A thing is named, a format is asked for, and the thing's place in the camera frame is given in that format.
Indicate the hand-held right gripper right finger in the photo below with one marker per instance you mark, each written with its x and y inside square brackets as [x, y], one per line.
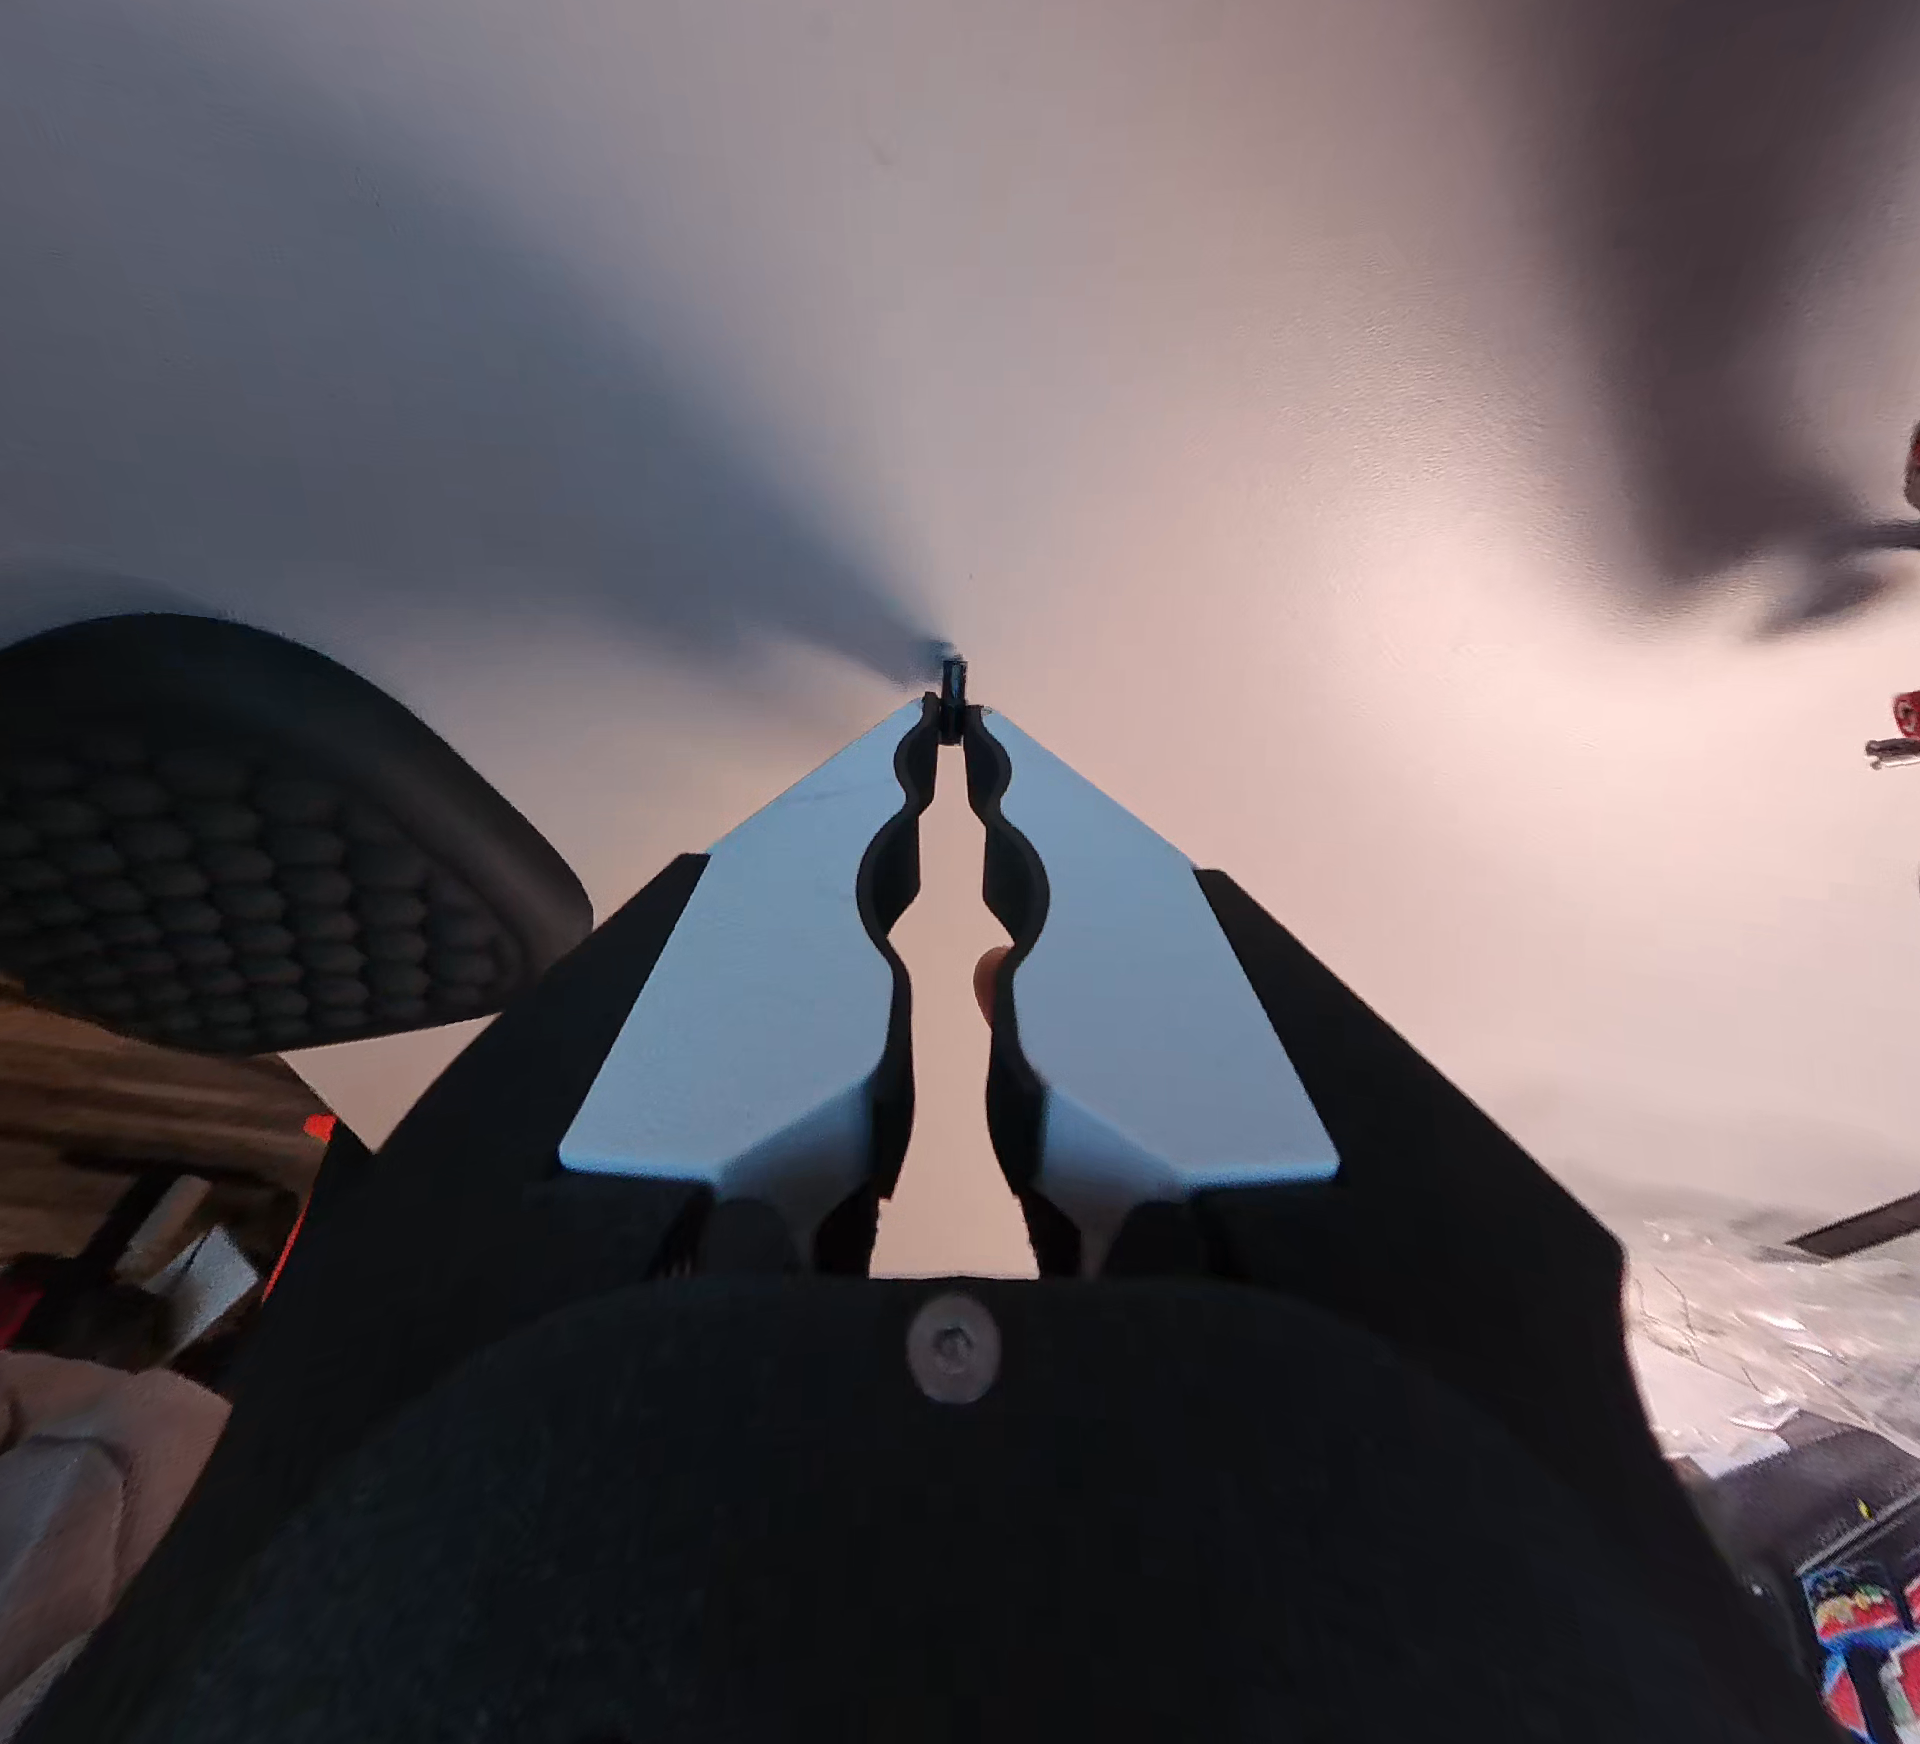
[1169, 1023]

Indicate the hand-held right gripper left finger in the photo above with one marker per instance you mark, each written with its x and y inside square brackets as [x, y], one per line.
[735, 1023]

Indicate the black lego pin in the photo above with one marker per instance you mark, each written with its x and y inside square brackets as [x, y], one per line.
[954, 694]

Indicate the lego race car model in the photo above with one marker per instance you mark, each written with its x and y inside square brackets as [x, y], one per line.
[1909, 713]

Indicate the black lego box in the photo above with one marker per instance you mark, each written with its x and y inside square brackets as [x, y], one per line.
[1847, 1519]

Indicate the black padded armrest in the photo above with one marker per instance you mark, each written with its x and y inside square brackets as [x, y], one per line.
[225, 845]

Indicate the clear plastic bag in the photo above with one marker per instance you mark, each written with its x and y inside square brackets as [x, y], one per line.
[1769, 1339]

